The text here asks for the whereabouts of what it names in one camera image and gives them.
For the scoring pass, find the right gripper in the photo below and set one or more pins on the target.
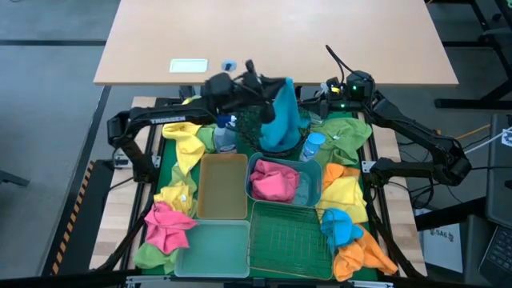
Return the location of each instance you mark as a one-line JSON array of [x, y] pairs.
[[334, 102]]

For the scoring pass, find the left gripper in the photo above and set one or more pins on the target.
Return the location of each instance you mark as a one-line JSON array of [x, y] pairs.
[[252, 90]]

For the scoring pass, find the blue microfiber towel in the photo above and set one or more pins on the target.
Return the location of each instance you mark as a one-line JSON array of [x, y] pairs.
[[340, 228], [282, 120]]

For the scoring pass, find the orange microfiber towel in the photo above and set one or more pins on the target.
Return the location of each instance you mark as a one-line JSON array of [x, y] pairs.
[[334, 172], [360, 256]]

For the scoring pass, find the pink microfiber towel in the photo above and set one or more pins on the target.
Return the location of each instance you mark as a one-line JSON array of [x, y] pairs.
[[274, 182], [166, 230]]

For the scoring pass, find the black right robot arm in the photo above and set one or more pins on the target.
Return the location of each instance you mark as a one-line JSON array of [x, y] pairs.
[[416, 132]]

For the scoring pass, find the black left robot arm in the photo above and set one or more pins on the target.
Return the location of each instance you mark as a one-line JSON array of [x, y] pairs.
[[168, 115]]

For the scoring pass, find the clear bottle light-blue cap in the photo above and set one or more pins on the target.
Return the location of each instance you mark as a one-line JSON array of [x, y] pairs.
[[313, 140]]

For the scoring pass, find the round grey desk grommet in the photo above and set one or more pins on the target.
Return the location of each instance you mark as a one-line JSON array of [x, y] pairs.
[[228, 66]]

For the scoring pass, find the blue-head spray bottle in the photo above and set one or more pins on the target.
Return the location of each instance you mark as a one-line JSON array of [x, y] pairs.
[[225, 140]]

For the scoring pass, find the beige wooden desk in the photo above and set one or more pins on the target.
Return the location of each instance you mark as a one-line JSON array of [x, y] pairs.
[[280, 32]]

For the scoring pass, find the teal plastic basket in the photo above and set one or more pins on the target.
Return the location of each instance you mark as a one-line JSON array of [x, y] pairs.
[[308, 176]]

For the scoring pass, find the white rectangular desk plate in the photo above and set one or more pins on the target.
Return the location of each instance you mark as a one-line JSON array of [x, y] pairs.
[[189, 65]]

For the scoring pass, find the tan plastic basket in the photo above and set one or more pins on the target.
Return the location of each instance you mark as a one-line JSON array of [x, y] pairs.
[[222, 186]]

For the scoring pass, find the pale mint plastic basket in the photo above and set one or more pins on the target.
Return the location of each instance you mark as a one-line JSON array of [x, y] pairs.
[[214, 248]]

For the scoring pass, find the black floor bar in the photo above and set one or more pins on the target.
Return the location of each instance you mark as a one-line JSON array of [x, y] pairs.
[[448, 216]]

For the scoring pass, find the white printed box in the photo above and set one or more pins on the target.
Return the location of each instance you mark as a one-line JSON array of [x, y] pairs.
[[442, 248]]

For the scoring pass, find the dark grey cabinet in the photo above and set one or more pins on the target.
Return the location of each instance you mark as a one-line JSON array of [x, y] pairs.
[[500, 172]]

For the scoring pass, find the black yellow striped strip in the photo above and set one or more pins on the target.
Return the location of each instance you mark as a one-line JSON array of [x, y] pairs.
[[72, 218]]

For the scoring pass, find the black keyboard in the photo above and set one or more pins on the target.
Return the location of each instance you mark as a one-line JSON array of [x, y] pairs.
[[498, 256]]

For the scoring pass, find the black chair foot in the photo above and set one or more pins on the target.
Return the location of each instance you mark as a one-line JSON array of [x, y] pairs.
[[14, 178]]

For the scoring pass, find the black table leg frame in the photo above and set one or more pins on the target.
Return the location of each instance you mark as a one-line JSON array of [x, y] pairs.
[[472, 103]]

